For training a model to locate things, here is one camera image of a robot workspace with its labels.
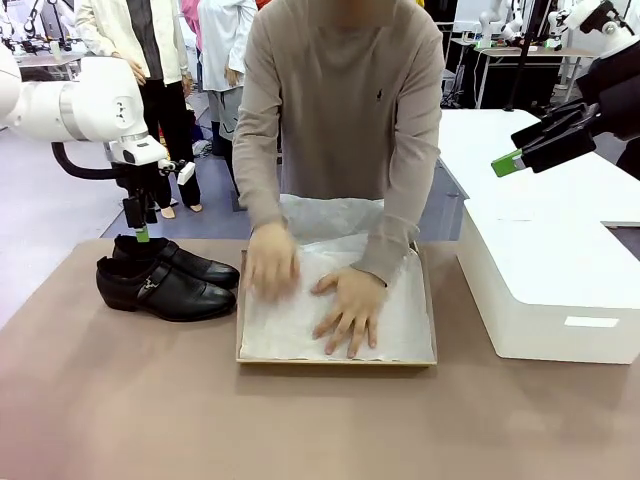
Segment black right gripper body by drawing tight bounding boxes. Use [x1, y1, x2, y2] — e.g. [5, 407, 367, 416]
[575, 49, 640, 144]

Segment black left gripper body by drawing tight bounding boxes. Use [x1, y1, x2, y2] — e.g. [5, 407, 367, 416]
[115, 162, 174, 210]

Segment black leather shoe with buckle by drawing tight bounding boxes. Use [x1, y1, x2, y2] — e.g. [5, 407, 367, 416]
[95, 255, 237, 323]

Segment white tissue paper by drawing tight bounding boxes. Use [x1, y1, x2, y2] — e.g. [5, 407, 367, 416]
[239, 194, 434, 364]

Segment person's left forearm taupe sleeve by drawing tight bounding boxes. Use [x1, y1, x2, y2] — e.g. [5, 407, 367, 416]
[349, 144, 442, 289]

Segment person's right forearm taupe sleeve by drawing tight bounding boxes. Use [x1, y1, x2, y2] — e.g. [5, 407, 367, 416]
[232, 139, 290, 234]

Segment brown cardboard shoe box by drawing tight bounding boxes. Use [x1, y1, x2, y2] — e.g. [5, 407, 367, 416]
[234, 239, 440, 372]

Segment person's right hand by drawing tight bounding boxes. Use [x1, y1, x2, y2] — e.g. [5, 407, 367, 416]
[245, 222, 303, 304]

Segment person's left hand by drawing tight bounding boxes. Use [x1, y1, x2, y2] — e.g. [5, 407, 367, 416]
[310, 266, 389, 360]

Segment white background table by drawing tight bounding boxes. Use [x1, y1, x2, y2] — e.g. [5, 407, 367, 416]
[469, 43, 601, 111]

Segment black stand pole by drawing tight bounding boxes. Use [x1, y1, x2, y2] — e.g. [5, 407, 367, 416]
[504, 0, 544, 114]

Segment bystander in cream jacket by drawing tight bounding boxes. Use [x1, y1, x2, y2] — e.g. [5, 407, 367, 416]
[74, 0, 204, 221]

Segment white desk with T-feet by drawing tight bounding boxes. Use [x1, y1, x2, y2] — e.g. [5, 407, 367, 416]
[13, 52, 89, 84]

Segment bystander in white shirt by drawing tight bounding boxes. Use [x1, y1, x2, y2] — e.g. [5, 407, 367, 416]
[197, 0, 259, 214]

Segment bystander in pink top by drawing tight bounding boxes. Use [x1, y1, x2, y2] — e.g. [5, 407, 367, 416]
[180, 0, 202, 51]

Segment background robot rig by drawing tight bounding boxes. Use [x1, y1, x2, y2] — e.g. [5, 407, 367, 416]
[0, 0, 81, 56]

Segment person in taupe sweater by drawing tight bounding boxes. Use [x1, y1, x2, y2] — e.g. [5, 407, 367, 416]
[232, 0, 446, 202]

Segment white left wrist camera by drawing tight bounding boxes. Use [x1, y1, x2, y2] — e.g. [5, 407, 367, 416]
[159, 159, 197, 188]

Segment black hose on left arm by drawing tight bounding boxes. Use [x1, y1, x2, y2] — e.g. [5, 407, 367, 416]
[51, 141, 134, 182]

